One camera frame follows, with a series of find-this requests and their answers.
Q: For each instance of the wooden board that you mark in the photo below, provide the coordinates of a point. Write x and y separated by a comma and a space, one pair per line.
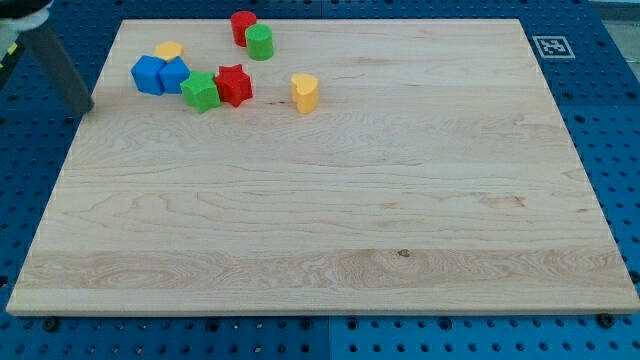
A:
436, 176

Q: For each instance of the white fiducial marker tag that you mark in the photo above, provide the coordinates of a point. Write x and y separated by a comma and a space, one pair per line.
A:
553, 47

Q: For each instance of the red star block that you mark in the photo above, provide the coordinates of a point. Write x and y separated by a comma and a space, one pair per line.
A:
234, 85

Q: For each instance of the red cylinder block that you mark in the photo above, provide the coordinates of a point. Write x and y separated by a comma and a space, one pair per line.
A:
240, 22

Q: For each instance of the grey pusher rod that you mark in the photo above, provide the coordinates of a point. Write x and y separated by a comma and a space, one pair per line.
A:
48, 51

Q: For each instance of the green cylinder block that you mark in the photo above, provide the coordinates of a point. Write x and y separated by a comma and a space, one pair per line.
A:
259, 42

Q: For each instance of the yellow hexagon block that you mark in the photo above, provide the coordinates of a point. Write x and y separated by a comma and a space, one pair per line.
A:
168, 50

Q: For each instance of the blue cube block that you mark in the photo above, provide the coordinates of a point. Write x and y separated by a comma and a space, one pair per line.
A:
146, 75

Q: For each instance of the green star block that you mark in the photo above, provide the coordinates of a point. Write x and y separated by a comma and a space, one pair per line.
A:
200, 91

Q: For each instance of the blue pentagon block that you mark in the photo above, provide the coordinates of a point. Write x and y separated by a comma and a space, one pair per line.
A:
172, 74

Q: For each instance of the yellow heart block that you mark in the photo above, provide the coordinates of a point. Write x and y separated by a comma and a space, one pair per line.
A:
305, 92

